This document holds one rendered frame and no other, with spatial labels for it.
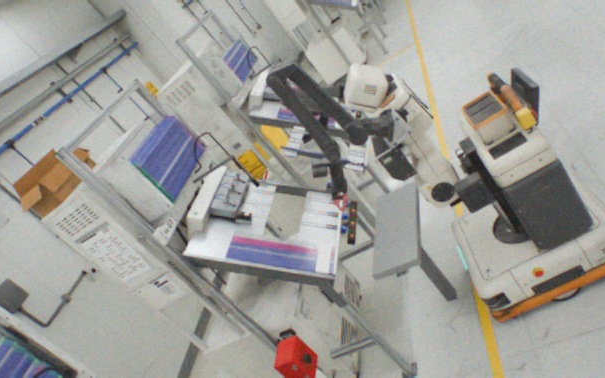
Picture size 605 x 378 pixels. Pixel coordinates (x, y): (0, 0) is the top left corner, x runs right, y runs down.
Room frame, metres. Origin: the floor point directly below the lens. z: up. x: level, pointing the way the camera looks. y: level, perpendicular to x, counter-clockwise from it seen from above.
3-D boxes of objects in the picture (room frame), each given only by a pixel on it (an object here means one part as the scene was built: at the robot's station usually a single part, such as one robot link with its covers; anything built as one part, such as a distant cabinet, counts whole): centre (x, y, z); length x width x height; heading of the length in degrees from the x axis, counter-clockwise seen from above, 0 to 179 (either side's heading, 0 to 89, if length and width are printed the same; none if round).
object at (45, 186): (2.50, 0.73, 1.82); 0.68 x 0.30 x 0.20; 152
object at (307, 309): (2.46, 0.55, 0.31); 0.70 x 0.65 x 0.62; 152
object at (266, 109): (3.67, -0.30, 0.65); 1.01 x 0.73 x 1.29; 62
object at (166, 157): (2.45, 0.41, 1.52); 0.51 x 0.13 x 0.27; 152
